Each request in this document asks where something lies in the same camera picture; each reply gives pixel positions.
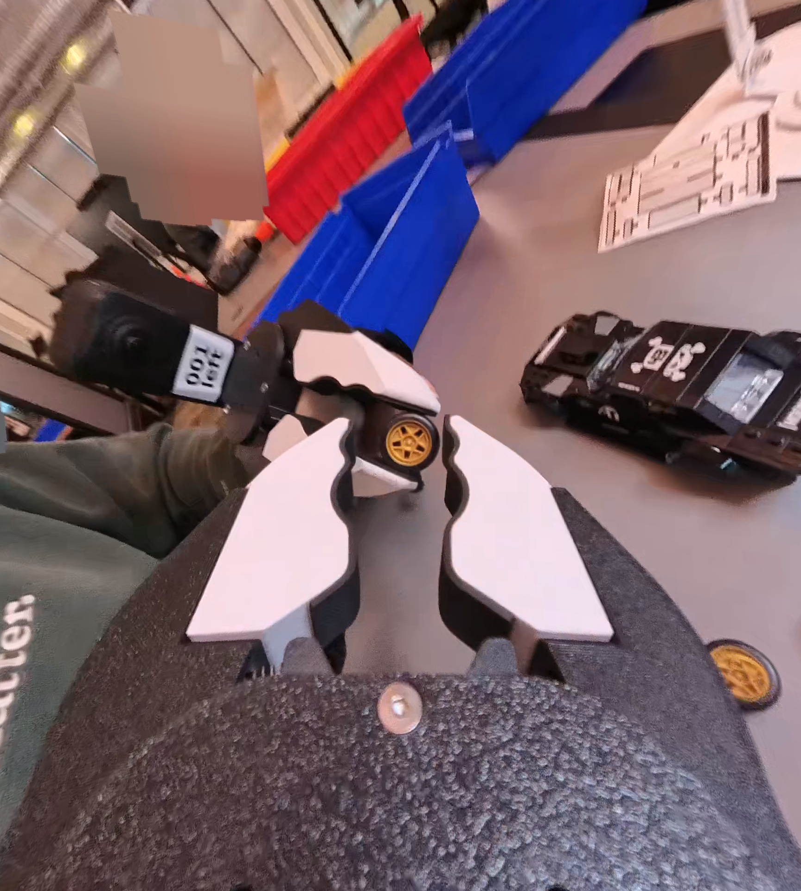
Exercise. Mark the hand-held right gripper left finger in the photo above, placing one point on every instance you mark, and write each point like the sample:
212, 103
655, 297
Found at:
275, 543

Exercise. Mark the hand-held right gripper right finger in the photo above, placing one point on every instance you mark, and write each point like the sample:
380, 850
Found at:
526, 543

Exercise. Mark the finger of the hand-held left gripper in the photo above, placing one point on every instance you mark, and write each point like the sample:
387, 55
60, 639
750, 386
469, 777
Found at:
366, 369
289, 435

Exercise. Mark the black lego wheel gold hub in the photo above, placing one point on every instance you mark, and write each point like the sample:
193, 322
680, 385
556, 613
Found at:
744, 673
407, 442

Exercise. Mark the blue storage bin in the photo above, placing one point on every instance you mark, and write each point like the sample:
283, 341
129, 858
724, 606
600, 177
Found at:
400, 237
540, 63

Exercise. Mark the black lego car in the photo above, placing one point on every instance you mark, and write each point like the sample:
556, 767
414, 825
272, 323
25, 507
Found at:
707, 390

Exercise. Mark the person's left forearm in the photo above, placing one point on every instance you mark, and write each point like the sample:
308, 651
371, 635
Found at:
192, 481

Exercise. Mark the red storage bin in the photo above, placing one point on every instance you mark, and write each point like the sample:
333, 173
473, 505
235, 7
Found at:
345, 139

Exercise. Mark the white sticker sheet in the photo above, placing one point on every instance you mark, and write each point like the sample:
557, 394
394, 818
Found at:
686, 181

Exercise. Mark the white booklet stand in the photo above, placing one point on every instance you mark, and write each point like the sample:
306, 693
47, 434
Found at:
790, 98

